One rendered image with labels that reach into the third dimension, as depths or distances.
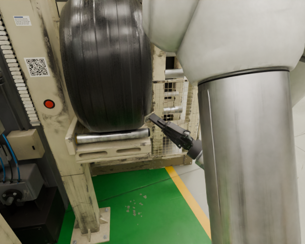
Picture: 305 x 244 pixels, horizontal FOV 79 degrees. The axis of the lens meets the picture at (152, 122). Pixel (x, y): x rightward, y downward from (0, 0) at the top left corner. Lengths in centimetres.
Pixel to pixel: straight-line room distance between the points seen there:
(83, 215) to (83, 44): 112
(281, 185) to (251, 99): 9
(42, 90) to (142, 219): 119
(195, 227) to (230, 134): 146
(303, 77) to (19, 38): 84
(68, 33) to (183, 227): 144
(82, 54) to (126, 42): 14
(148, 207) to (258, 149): 153
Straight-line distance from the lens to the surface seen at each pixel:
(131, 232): 160
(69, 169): 114
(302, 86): 41
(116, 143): 91
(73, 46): 65
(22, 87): 94
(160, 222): 163
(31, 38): 86
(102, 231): 162
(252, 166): 21
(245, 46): 20
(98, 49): 63
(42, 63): 87
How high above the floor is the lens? 141
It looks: 31 degrees down
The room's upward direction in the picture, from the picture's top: straight up
